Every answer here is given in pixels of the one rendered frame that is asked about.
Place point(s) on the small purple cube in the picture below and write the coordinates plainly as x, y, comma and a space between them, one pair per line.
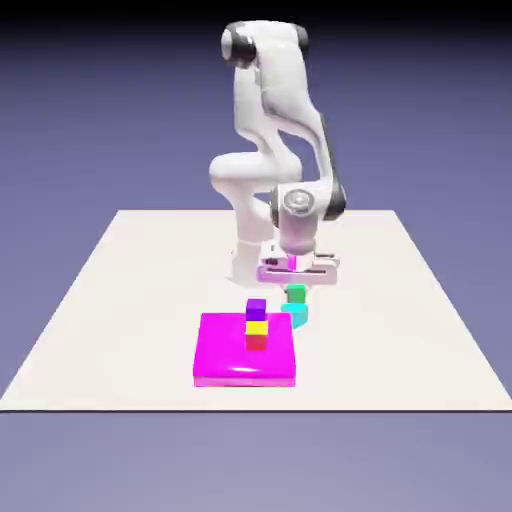
256, 309

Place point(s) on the large cyan box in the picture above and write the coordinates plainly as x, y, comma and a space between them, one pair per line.
299, 314

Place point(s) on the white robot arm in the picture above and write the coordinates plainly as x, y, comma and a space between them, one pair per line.
276, 100

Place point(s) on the small yellow cube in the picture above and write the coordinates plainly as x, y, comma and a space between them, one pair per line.
256, 328

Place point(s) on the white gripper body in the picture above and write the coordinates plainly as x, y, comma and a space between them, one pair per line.
320, 275

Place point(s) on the small red cube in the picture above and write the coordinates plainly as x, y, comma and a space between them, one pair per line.
256, 342

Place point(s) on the small green cube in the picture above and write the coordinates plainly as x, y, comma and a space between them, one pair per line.
296, 295

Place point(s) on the large magenta box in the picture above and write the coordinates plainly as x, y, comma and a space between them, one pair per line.
240, 356

